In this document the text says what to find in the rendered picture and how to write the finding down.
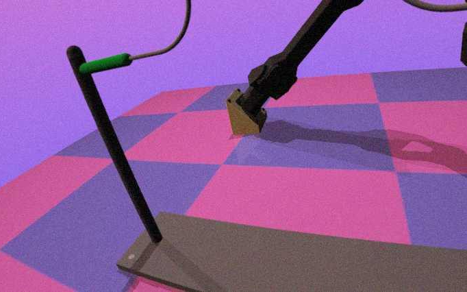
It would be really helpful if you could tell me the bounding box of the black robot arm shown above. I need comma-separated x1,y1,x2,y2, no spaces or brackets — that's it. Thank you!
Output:
236,0,364,117

